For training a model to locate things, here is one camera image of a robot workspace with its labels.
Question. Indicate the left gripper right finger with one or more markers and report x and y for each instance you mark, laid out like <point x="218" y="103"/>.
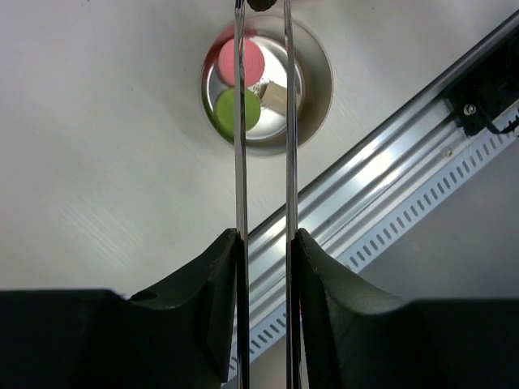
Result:
<point x="359" y="336"/>

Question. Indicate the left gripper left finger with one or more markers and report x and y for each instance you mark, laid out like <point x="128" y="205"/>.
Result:
<point x="177" y="333"/>

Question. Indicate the metal tongs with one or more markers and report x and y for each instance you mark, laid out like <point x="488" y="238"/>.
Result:
<point x="293" y="344"/>

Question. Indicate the white tofu piece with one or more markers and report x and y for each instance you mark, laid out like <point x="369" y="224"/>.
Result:
<point x="274" y="97"/>

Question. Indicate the pink round food piece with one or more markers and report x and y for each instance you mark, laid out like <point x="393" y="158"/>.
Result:
<point x="252" y="60"/>

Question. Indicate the round metal lunch box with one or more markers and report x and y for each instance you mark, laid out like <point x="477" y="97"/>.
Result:
<point x="313" y="84"/>

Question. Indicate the black round food piece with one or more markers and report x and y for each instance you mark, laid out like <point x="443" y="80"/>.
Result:
<point x="261" y="5"/>

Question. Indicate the slotted cable duct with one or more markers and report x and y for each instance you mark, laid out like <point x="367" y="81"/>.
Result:
<point x="453" y="171"/>

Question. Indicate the aluminium rail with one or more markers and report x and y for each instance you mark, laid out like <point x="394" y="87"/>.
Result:
<point x="385" y="166"/>

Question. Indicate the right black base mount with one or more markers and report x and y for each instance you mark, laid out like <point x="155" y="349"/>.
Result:
<point x="480" y="97"/>

